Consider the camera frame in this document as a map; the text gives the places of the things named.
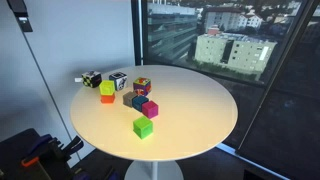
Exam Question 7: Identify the green block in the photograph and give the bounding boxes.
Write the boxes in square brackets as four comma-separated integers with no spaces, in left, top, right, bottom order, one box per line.
[132,115,154,140]

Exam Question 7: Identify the pink block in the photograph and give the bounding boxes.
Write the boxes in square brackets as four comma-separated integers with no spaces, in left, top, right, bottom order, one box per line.
[141,100,160,120]

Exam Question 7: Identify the teal block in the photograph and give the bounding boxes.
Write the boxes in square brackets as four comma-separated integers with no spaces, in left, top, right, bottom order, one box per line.
[131,95,150,113]

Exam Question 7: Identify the grey block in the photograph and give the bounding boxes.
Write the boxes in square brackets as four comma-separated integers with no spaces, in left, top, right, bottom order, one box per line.
[122,90,138,108]

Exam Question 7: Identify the orange block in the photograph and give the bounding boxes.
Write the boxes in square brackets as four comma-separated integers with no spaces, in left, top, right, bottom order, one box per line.
[100,92,116,105]

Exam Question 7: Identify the yellow-green block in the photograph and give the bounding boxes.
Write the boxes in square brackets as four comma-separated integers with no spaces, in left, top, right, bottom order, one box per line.
[98,79,116,96]

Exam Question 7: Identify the purple yellow picture cube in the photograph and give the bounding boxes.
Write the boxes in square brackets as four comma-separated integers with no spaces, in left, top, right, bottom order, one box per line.
[132,76,153,97]

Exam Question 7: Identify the black white number cube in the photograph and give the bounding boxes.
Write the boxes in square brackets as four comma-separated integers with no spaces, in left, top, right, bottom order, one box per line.
[108,71,129,92]

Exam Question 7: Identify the zebra checker soft cube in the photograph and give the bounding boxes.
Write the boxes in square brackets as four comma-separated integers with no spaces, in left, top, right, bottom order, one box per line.
[74,70,103,89]

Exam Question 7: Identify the pale green building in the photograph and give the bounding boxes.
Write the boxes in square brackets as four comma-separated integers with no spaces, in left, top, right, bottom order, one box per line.
[194,33,278,76]

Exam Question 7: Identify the white building with roof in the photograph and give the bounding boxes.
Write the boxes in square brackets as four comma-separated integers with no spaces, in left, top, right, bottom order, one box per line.
[203,5,264,33]

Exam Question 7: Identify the dark window mullion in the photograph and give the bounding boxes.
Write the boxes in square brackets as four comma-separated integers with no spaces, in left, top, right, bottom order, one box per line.
[235,0,320,155]

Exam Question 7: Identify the blue orange bar clamp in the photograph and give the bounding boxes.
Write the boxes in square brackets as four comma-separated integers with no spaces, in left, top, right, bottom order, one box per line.
[20,133,85,168]

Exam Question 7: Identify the black window corner post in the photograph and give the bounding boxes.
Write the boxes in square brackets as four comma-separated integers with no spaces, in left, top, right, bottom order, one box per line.
[130,0,148,66]

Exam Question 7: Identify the white table pedestal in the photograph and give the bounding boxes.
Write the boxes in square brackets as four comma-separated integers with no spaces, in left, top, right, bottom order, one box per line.
[124,160,185,180]

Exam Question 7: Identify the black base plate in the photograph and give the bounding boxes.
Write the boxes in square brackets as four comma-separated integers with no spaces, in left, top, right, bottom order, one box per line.
[0,128,73,180]

